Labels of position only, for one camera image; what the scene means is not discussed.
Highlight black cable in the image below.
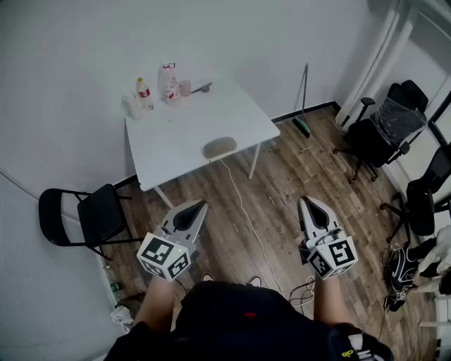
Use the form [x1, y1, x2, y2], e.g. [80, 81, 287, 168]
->
[288, 276, 317, 308]

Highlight black and white backpack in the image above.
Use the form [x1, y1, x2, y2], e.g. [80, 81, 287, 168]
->
[383, 244, 424, 312]

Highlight brown round object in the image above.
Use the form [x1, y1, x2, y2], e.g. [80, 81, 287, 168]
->
[202, 136, 237, 161]

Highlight person's right forearm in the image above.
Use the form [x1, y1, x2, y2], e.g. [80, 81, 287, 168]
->
[312, 276, 350, 326]

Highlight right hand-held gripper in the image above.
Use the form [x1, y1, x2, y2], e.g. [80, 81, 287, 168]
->
[297, 196, 359, 281]

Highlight white wall pipes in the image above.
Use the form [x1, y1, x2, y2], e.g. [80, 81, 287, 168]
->
[333, 0, 419, 128]

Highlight white plastic bag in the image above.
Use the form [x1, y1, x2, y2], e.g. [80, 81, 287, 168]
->
[110, 305, 134, 331]

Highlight white cloth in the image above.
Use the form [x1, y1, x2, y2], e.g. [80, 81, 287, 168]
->
[417, 225, 451, 280]

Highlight black folding chair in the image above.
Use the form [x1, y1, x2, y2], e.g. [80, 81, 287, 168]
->
[38, 183, 144, 262]

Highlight person's black shirt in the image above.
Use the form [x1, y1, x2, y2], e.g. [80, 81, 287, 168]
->
[101, 280, 395, 361]

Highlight white cable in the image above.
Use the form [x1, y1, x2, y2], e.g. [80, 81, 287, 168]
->
[218, 158, 285, 295]

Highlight green broom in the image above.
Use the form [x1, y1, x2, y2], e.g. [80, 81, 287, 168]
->
[292, 62, 312, 139]

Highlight black office chair plastic-wrapped back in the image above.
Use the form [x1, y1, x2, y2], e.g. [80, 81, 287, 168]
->
[332, 79, 430, 185]

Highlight white plastic container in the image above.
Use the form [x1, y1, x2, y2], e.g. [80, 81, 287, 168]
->
[121, 91, 142, 121]

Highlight large clear bottle red handle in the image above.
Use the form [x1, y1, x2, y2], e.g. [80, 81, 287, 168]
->
[156, 62, 182, 107]

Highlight camouflage bag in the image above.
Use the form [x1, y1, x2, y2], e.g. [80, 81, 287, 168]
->
[115, 293, 146, 326]

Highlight person's left forearm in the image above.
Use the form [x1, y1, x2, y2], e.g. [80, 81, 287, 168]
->
[135, 273, 177, 333]

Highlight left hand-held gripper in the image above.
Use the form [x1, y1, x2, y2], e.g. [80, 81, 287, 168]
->
[136, 200, 209, 283]

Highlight white table leg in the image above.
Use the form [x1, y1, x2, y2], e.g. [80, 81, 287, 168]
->
[247, 142, 263, 181]
[153, 185, 175, 210]

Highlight small yellow-capped plastic bottle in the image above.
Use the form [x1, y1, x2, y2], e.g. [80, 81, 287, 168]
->
[136, 77, 155, 111]

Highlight green bottles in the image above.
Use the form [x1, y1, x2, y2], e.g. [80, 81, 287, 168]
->
[104, 267, 124, 302]

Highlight black office chair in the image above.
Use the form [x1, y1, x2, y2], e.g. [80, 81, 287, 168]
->
[379, 144, 451, 245]

